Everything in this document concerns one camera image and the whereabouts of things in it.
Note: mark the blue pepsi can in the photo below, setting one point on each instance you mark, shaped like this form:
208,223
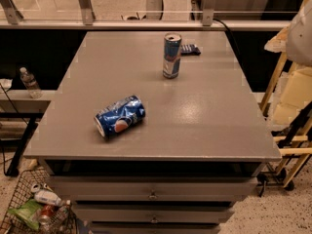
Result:
119,116

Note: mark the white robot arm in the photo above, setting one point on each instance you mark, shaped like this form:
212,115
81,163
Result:
296,39

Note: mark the tall blue energy drink can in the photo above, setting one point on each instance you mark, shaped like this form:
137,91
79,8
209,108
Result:
171,62

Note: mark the silver can in basket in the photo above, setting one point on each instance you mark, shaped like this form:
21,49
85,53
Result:
35,187

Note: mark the red soda can in basket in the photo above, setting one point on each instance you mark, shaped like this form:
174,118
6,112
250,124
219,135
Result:
47,213

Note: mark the grey drawer cabinet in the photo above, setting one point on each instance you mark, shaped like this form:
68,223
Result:
180,170

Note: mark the dark blue small packet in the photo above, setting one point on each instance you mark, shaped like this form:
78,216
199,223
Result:
190,50

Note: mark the clear plastic water bottle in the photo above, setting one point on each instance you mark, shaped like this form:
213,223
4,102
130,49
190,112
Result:
30,82

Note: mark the white plastic bottle in basket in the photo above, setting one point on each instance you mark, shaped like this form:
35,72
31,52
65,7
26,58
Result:
50,198

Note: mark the grey side bench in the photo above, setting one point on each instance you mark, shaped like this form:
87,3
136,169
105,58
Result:
19,105

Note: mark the green snack bag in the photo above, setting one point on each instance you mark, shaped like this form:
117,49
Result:
28,213

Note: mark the wire mesh basket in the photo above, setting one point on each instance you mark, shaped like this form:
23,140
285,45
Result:
10,223

